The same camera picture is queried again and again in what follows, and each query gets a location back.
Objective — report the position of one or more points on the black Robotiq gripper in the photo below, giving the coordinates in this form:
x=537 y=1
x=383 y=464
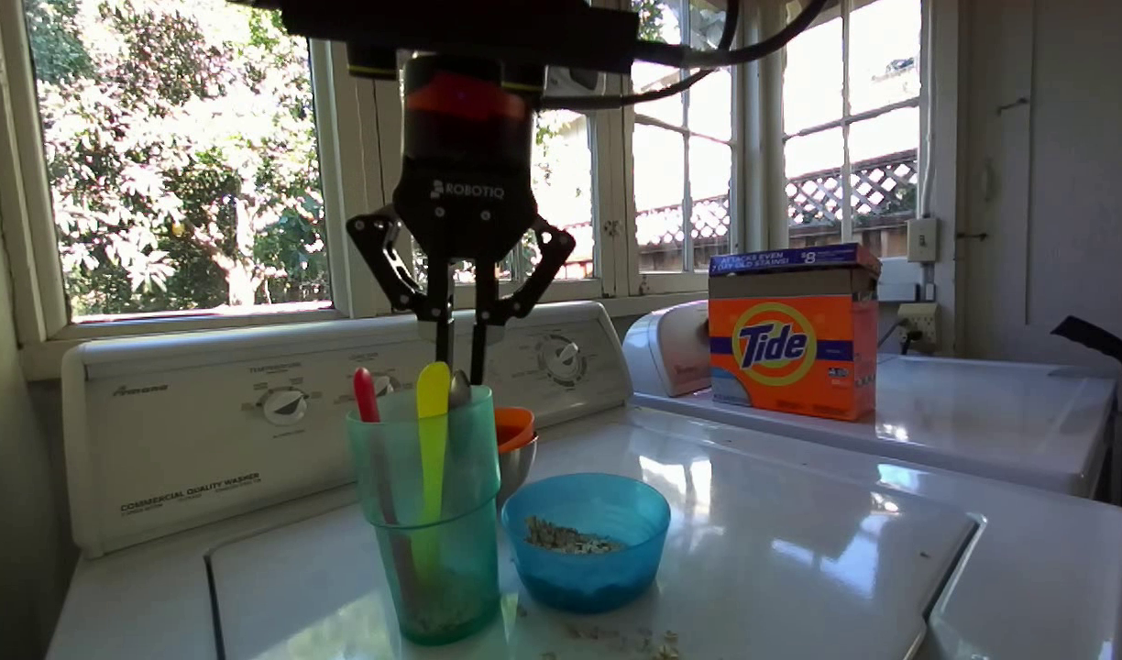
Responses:
x=465 y=183

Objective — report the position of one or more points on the silver metal spoon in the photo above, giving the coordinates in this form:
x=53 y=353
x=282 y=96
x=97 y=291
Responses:
x=459 y=391

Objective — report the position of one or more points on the yellow plastic knife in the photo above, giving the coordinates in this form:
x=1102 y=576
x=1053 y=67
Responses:
x=433 y=425

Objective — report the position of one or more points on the translucent green plastic cup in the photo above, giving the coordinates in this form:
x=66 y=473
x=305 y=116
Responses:
x=458 y=562

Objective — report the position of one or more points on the large washer dial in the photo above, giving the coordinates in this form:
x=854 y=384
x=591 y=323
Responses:
x=565 y=359

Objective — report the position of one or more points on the orange and silver bowl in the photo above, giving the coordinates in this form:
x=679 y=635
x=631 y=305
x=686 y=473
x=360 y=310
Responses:
x=517 y=434

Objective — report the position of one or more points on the small white washer knob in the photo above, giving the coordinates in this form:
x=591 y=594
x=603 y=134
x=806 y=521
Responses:
x=285 y=404

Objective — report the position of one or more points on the heap of oat flakes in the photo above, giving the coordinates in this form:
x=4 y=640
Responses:
x=570 y=538

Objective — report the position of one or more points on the blue plastic bowl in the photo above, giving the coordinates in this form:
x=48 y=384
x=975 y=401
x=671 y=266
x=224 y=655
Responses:
x=586 y=562

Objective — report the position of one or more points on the white washing machine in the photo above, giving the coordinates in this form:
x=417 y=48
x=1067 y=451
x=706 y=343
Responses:
x=170 y=440

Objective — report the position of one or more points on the orange Tide detergent box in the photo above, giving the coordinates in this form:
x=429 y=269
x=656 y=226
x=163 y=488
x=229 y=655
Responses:
x=792 y=353

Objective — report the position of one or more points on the scattered oat flakes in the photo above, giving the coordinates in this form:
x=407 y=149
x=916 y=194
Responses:
x=623 y=640

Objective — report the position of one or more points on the white dryer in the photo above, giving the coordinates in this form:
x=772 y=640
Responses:
x=989 y=415

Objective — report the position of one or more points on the white window frame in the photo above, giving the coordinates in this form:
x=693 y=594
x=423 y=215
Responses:
x=354 y=183

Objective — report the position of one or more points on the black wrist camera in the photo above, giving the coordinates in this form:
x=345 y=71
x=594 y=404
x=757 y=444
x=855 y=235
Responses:
x=489 y=29

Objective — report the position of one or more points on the white wall outlet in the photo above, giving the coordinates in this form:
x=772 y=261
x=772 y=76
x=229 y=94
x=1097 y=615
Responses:
x=926 y=238

